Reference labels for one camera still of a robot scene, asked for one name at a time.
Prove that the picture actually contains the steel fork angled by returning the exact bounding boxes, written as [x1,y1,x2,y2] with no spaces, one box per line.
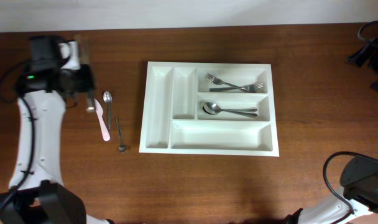
[205,73,258,93]

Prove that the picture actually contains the pink plastic knife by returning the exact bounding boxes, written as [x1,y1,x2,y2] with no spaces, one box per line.
[94,99,111,141]

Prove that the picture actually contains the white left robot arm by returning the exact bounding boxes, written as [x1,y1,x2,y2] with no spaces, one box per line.
[0,35,103,224]

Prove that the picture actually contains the small steel teaspoon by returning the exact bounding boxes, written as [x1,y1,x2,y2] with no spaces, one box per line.
[103,91,113,129]
[115,116,126,153]

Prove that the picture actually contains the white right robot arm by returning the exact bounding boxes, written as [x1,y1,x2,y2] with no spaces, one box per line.
[282,21,378,224]

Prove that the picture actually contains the steel tongs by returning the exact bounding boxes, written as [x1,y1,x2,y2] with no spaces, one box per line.
[86,90,95,112]

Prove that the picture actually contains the steel fork straight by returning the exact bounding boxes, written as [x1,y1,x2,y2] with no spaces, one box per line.
[209,83,265,93]

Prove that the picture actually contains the small steel teaspoon lower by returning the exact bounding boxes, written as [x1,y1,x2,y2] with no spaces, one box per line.
[115,116,126,153]

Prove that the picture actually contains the small steel teaspoon upper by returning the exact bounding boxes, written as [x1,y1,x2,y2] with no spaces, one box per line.
[103,91,113,129]

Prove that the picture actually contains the white cutlery tray organizer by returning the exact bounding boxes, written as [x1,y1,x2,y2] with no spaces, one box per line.
[139,62,279,157]

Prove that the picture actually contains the steel tablespoon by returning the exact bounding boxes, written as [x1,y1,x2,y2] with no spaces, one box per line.
[203,101,258,119]
[203,105,258,115]

